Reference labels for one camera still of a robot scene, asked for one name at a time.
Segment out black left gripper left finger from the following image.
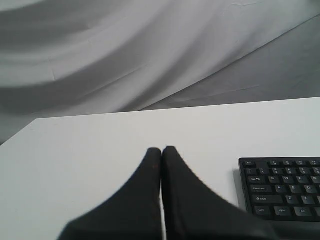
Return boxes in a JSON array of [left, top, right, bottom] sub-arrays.
[[59, 148, 163, 240]]

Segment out black computer keyboard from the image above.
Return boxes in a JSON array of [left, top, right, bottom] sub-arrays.
[[238, 157, 320, 222]]

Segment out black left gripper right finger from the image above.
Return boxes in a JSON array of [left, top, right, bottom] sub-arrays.
[[161, 146, 275, 240]]

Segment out white backdrop cloth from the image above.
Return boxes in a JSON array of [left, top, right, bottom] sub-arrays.
[[0, 0, 320, 143]]

